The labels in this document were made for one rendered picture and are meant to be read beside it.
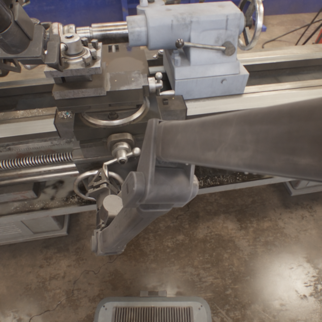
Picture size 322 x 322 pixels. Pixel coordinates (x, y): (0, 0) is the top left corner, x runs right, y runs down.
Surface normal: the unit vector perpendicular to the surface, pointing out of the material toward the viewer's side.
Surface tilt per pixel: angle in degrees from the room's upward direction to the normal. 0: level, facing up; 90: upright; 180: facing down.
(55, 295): 0
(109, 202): 22
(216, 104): 36
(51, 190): 0
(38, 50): 30
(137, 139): 90
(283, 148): 70
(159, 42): 106
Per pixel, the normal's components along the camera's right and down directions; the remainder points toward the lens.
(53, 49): 0.00, -0.17
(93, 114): -0.01, -0.64
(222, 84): 0.16, 0.76
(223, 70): 0.14, 0.36
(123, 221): -0.89, -0.02
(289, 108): -0.87, -0.26
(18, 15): 1.00, -0.01
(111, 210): 0.36, -0.65
